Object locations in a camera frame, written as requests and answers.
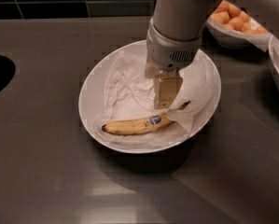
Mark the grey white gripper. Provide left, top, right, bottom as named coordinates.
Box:
left=145, top=20, right=201, bottom=109

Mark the yellow banana with sticker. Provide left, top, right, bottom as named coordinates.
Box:
left=101, top=101, right=191, bottom=137

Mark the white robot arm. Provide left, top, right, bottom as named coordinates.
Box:
left=146, top=0, right=279, bottom=109

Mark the white paper bowl liner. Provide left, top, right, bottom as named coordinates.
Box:
left=94, top=41, right=221, bottom=153

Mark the large white bowl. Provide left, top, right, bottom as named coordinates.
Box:
left=77, top=39, right=222, bottom=155

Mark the small white bowl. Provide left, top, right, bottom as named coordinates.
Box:
left=205, top=17, right=272, bottom=50

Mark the orange fruit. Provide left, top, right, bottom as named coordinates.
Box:
left=241, top=22, right=254, bottom=34
left=228, top=4, right=242, bottom=18
left=215, top=0, right=229, bottom=13
left=229, top=17, right=244, bottom=31
left=239, top=11, right=250, bottom=22
left=211, top=12, right=230, bottom=24

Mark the white paper under oranges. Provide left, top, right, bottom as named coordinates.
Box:
left=206, top=16, right=273, bottom=53

